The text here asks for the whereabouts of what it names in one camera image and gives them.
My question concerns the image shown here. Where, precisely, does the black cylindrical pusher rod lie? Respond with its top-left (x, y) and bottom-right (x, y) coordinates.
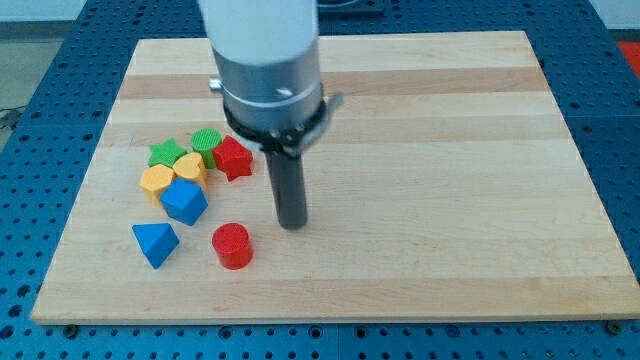
top-left (265, 152), bottom-right (307, 230)

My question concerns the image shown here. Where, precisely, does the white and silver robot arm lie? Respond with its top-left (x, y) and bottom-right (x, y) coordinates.
top-left (198, 0), bottom-right (328, 230)

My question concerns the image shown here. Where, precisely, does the red star block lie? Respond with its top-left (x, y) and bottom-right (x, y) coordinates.
top-left (212, 136), bottom-right (253, 182)

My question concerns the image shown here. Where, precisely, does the green star block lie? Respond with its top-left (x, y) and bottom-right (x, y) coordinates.
top-left (148, 138), bottom-right (188, 168)

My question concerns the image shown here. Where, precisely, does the green cylinder block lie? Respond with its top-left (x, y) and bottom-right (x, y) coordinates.
top-left (190, 128), bottom-right (222, 169)

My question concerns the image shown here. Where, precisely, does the red cylinder block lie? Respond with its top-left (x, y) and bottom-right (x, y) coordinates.
top-left (212, 223), bottom-right (253, 270)

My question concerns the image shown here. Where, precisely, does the yellow heart block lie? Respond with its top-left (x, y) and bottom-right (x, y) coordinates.
top-left (173, 152), bottom-right (207, 191)

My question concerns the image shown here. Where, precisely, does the blue cube block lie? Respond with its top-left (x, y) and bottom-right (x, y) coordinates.
top-left (160, 178), bottom-right (208, 226)

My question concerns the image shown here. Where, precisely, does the yellow hexagon block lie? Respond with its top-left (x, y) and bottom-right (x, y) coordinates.
top-left (139, 164), bottom-right (175, 206)

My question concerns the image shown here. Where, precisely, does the blue triangle block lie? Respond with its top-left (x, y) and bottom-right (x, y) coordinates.
top-left (132, 223), bottom-right (179, 269)

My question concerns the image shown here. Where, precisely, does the wooden board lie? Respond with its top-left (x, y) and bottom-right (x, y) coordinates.
top-left (31, 31), bottom-right (639, 325)

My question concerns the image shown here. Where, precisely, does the black clamp ring with lever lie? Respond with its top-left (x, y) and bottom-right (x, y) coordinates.
top-left (222, 91), bottom-right (345, 160)

